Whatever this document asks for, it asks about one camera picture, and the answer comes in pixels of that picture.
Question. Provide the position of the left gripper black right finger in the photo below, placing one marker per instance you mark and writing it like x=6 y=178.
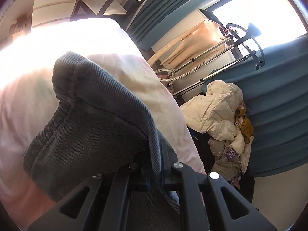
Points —
x=205 y=202

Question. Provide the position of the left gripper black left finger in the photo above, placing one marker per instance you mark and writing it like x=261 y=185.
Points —
x=98 y=203

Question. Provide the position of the light blue denim jeans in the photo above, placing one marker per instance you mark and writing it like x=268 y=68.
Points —
x=99 y=126

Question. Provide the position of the mustard yellow garment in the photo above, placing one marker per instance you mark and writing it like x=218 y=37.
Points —
x=244 y=125

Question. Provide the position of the cream puffer jacket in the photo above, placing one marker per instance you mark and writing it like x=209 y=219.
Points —
x=214 y=114

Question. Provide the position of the teal curtain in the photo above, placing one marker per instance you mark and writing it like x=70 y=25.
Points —
x=275 y=94

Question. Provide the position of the garment steamer stand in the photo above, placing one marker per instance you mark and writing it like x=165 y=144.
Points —
x=235 y=35

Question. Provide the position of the pink pastel bed sheet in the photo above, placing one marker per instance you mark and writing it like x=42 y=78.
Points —
x=28 y=101

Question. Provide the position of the beige hanging garment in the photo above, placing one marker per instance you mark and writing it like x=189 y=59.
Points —
x=190 y=44

